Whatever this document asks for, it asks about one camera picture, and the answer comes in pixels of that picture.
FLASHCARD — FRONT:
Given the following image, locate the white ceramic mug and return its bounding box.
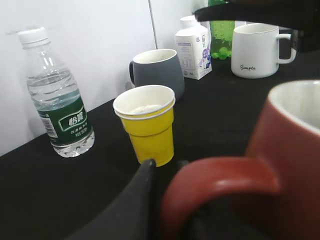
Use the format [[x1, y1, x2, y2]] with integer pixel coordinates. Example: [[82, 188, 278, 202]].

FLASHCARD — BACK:
[[231, 23, 297, 79]]

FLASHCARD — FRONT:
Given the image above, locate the red-brown ceramic mug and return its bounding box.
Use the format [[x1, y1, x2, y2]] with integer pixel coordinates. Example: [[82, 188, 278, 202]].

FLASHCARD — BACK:
[[160, 80, 320, 240]]

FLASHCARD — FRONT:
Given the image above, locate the green sprite bottle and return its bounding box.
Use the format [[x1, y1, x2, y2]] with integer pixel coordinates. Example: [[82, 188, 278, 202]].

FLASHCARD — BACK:
[[207, 0, 236, 60]]

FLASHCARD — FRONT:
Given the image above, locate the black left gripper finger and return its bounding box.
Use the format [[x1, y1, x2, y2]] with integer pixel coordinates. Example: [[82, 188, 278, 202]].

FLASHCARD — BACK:
[[68, 159, 156, 240]]

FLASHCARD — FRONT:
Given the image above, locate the clear water bottle green label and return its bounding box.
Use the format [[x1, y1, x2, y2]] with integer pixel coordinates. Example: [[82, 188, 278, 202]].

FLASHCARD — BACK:
[[18, 27, 95, 158]]

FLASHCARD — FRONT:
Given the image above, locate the yellow paper cup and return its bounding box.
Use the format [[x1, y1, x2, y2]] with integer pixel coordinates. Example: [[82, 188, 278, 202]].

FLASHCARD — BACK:
[[112, 85, 176, 167]]

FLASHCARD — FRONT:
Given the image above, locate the grey ceramic mug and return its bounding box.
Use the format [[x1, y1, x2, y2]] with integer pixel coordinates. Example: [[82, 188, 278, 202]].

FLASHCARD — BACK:
[[129, 49, 185, 101]]

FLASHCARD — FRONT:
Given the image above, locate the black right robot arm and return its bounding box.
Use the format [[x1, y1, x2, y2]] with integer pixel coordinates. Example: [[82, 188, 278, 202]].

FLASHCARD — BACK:
[[193, 0, 320, 53]]

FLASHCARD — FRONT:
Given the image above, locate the white blueberry milk carton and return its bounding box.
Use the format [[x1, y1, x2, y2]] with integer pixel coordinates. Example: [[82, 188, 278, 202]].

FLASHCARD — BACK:
[[174, 15, 212, 80]]

